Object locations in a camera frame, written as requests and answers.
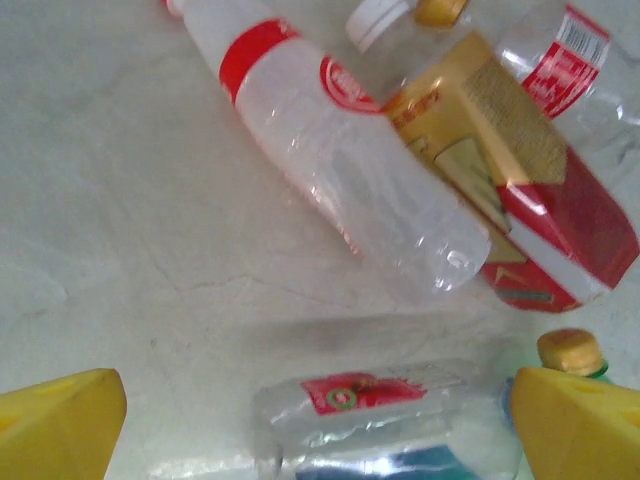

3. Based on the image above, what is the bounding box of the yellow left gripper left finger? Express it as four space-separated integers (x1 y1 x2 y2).
0 368 127 480

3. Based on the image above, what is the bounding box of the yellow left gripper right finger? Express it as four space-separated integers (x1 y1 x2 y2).
509 367 640 480

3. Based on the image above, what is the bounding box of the green bottle yellow cap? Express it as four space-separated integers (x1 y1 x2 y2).
537 328 614 386

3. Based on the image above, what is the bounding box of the clear bottle blue cap apple label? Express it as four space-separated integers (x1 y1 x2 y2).
252 357 526 480

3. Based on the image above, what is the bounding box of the yellow red label bottle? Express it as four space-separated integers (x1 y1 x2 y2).
344 0 640 314

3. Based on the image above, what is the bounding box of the clear bottle red label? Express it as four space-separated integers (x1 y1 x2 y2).
494 0 640 166

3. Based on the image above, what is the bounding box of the white bottle red cap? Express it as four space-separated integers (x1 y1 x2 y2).
162 0 494 306

